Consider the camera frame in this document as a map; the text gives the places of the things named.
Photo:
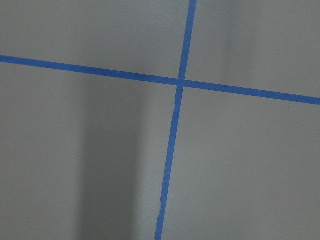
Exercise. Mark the blue tape line crosswise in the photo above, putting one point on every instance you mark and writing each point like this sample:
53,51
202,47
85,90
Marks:
160,80

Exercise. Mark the blue tape line lengthwise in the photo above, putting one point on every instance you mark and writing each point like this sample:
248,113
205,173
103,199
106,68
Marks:
175,118

